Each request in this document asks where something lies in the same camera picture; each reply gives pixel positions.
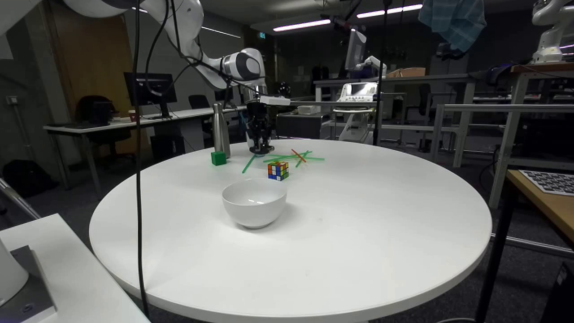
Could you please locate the stainless steel water bottle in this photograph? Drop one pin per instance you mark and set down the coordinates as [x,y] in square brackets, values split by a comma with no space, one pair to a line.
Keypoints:
[221,141]

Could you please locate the orange straw stick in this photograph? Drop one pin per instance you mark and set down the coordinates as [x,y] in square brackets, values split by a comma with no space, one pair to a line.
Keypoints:
[300,157]

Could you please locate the multicoloured Rubik's cube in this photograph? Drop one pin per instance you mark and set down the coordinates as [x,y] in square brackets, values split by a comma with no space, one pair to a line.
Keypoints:
[278,172]

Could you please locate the white corner table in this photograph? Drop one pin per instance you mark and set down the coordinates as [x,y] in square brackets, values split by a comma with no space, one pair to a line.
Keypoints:
[79,288]

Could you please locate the green cube block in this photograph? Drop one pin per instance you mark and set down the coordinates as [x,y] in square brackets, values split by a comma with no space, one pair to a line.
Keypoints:
[219,159]

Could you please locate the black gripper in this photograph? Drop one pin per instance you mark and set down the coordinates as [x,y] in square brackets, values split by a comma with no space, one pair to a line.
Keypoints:
[259,125]

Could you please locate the blue hanging cloth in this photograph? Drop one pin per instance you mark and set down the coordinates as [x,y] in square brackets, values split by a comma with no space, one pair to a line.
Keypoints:
[458,23]

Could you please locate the round white table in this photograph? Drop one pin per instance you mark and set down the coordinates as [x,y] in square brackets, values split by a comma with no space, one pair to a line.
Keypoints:
[368,233]

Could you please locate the wooden side table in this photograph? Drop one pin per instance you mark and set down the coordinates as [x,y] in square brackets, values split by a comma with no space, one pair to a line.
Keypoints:
[558,209]

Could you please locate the black computer monitor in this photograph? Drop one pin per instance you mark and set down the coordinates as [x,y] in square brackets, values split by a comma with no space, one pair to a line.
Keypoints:
[151,89]

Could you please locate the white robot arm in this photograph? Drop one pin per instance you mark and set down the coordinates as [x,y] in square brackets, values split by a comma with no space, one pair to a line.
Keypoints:
[182,23]

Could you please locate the white ceramic bowl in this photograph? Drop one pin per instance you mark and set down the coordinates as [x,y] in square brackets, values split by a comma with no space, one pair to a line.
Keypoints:
[255,204]

